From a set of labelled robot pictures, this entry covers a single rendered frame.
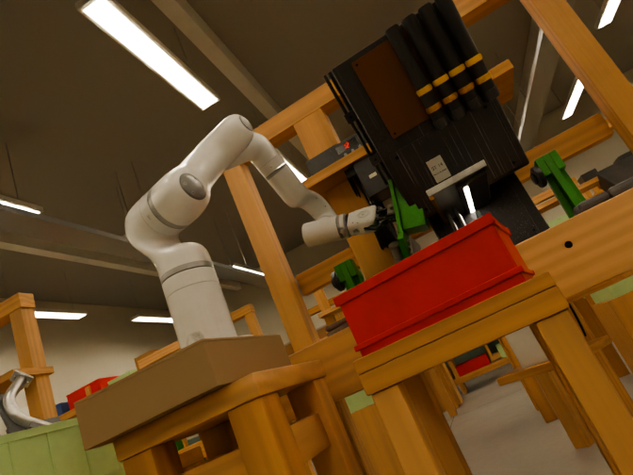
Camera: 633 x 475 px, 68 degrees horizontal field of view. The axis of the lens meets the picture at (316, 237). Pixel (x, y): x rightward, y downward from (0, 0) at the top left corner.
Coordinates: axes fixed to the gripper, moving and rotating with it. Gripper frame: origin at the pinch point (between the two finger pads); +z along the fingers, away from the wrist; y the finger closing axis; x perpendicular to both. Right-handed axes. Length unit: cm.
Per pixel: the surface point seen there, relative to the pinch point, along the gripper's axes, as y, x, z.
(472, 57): -1, -41, 33
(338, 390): -61, 9, -15
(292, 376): -75, -15, -14
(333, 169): 27.5, -9.1, -21.0
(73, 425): -77, -10, -74
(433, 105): -5.0, -33.4, 21.2
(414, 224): -13.7, -3.0, 7.8
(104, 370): 426, 458, -756
